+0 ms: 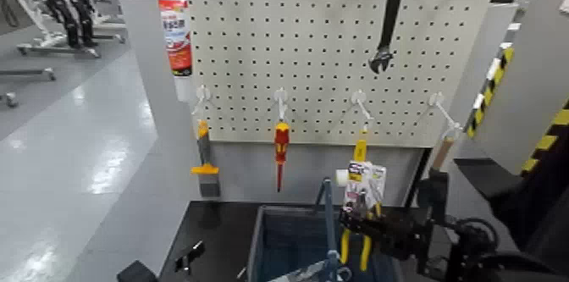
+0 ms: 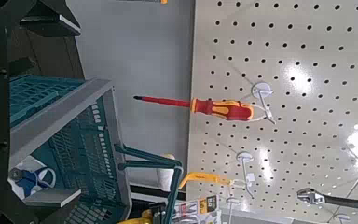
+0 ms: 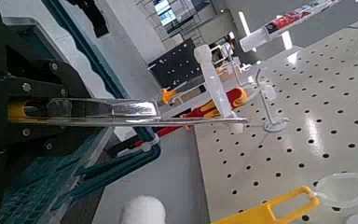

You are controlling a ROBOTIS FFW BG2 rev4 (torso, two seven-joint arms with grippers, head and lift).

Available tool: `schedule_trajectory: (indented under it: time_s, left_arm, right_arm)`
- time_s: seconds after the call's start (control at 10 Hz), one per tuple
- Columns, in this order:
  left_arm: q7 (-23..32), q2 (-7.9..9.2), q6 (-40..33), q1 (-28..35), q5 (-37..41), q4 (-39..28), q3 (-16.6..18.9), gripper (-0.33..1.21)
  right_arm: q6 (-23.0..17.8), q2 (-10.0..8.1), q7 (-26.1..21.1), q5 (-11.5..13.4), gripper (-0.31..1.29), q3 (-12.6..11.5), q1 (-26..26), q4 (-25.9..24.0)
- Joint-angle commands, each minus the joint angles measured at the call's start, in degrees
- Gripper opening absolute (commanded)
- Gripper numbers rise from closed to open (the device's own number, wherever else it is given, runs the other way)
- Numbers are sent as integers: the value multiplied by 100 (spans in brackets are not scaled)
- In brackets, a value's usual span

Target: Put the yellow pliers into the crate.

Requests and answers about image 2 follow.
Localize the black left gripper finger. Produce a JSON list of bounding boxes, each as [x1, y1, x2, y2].
[[22, 187, 83, 224], [20, 0, 83, 38]]

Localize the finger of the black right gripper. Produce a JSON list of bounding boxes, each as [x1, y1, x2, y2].
[[148, 201, 168, 224]]

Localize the yellow pliers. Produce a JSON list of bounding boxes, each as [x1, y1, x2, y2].
[[116, 194, 223, 224]]

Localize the blue grey plastic crate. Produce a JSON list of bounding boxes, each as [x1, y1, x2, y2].
[[8, 74, 133, 224]]

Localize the white pegboard hook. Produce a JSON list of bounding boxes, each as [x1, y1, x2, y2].
[[250, 81, 278, 126], [235, 151, 256, 199], [332, 213, 352, 224], [226, 196, 242, 224]]

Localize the grey partition panel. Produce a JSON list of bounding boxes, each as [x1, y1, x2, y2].
[[65, 0, 198, 195]]

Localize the red yellow screwdriver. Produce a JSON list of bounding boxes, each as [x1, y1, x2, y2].
[[132, 94, 255, 122]]

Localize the black adjustable wrench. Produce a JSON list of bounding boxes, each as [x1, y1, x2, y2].
[[296, 187, 358, 213]]

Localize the beige perforated pegboard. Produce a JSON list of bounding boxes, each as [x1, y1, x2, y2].
[[186, 0, 358, 224]]

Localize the blue handled tool on card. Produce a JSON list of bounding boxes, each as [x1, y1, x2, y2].
[[8, 154, 58, 201]]

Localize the white paint roller yellow handle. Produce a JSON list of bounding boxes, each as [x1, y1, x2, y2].
[[156, 153, 233, 191]]

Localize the grey scraper with yellow handle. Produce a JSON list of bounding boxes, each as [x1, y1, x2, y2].
[[116, 0, 169, 5]]

